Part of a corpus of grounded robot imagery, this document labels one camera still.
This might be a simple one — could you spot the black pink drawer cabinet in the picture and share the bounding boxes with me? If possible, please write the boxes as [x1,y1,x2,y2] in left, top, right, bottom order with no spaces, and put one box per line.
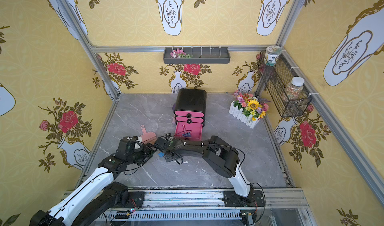
[173,88,207,141]

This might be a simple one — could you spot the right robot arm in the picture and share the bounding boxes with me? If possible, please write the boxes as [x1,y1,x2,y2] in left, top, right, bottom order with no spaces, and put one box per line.
[154,136,266,207]

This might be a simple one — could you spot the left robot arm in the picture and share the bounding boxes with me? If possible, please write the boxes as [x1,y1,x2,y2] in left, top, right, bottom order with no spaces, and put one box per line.
[30,136,155,226]

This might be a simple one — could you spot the flower planter white fence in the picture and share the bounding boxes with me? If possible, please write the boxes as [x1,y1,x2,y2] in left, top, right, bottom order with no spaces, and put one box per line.
[229,90,270,129]

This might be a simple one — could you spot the pink flowers on shelf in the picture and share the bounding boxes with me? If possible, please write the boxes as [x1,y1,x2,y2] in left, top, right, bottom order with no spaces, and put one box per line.
[170,48,192,58]

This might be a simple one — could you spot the clear jar white lid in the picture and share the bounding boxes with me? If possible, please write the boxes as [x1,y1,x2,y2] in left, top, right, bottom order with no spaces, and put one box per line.
[283,77,305,102]

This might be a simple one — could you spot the jar with green label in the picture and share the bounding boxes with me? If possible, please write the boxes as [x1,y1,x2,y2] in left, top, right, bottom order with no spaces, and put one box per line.
[264,45,283,66]

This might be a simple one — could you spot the grey wall shelf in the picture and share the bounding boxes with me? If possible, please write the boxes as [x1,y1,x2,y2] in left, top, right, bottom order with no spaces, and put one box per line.
[163,46,231,64]

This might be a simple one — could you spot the black wire basket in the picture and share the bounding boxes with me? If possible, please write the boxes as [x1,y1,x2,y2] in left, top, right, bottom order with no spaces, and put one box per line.
[262,56,312,117]

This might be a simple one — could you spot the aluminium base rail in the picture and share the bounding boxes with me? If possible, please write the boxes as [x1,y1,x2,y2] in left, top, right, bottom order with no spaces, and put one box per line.
[49,188,319,226]

